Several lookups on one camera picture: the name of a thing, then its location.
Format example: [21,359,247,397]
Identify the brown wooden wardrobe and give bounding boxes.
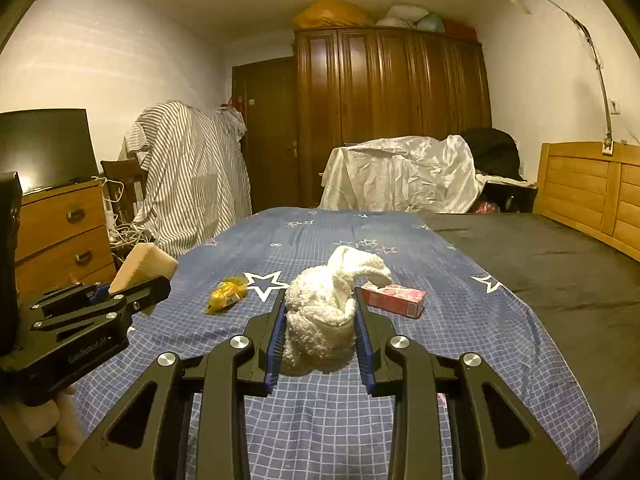
[293,25,493,212]

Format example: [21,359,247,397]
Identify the pink rectangular box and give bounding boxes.
[360,282,427,320]

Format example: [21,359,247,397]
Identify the dark wooden door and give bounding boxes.
[231,57,300,212]

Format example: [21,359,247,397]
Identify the tan sponge block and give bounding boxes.
[108,243,179,295]

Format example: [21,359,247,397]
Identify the striped cloth cover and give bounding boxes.
[122,100,253,259]

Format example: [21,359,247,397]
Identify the yellow crumpled wrapper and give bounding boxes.
[207,276,250,315]

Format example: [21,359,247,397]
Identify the white sheet cover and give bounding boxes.
[318,134,485,215]

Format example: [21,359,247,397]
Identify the person's left hand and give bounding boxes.
[19,384,87,467]

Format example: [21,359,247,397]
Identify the red storage box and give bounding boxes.
[442,21,480,44]

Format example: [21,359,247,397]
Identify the wooden headboard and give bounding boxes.
[532,141,640,262]

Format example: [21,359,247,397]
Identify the tangle of white cables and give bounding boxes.
[99,176,152,252]

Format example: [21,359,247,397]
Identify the dark nightstand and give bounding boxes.
[482,180,539,214]

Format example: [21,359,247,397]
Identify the blue star-print blanket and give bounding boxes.
[74,207,602,480]

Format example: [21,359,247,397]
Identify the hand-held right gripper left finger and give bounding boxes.
[59,287,289,480]

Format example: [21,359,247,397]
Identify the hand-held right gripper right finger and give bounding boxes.
[352,286,581,480]

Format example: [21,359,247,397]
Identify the white storage bag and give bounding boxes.
[375,4,429,29]

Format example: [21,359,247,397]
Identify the black flat television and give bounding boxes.
[0,108,99,194]

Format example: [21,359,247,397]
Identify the black clothing pile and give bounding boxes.
[458,127,526,182]

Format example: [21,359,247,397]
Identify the orange storage bag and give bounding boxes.
[292,0,376,30]

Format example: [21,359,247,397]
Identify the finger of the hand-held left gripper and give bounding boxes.
[30,274,172,335]
[19,281,113,313]

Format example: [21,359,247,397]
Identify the wooden dresser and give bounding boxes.
[14,180,119,297]

